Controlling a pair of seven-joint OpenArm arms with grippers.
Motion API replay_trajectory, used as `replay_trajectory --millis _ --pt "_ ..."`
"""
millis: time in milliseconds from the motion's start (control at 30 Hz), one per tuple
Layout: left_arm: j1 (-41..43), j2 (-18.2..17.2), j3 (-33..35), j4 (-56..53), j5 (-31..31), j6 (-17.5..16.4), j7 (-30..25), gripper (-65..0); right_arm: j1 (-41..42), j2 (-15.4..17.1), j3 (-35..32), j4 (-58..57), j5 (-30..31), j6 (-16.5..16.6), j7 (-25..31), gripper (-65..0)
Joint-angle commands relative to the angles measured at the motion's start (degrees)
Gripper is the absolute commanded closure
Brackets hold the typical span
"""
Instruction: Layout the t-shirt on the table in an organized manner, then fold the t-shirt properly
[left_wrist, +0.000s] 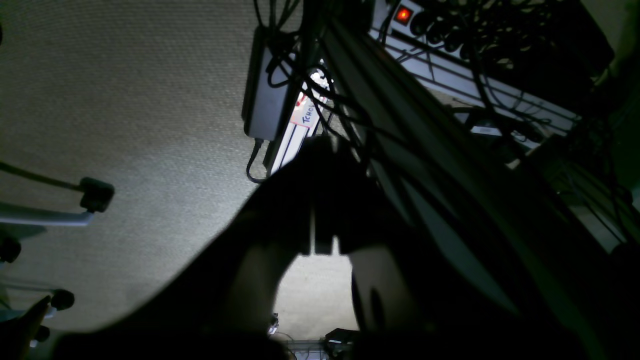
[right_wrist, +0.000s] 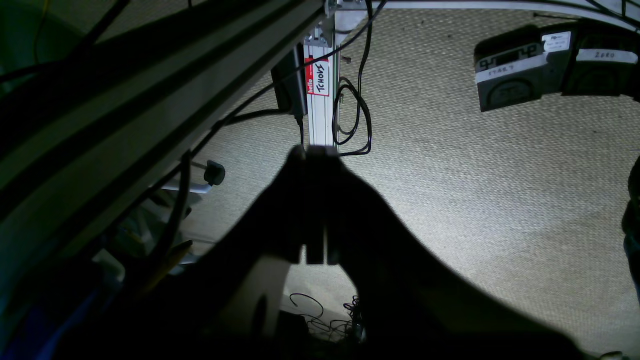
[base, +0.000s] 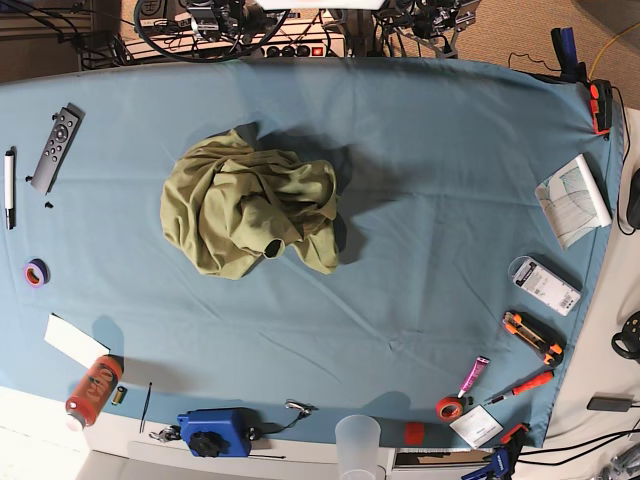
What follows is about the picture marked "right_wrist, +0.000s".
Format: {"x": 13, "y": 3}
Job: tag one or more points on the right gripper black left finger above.
{"x": 225, "y": 305}

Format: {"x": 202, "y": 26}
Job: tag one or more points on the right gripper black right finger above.
{"x": 413, "y": 306}

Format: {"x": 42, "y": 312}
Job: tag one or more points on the red white name sticker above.
{"x": 318, "y": 78}

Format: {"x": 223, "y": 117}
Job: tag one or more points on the black power adapter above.
{"x": 290, "y": 83}

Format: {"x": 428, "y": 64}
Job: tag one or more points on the grey foot pedal start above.
{"x": 522, "y": 65}

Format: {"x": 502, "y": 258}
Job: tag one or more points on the black foot pedal zero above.
{"x": 604, "y": 61}

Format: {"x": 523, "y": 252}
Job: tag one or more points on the aluminium frame post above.
{"x": 323, "y": 39}

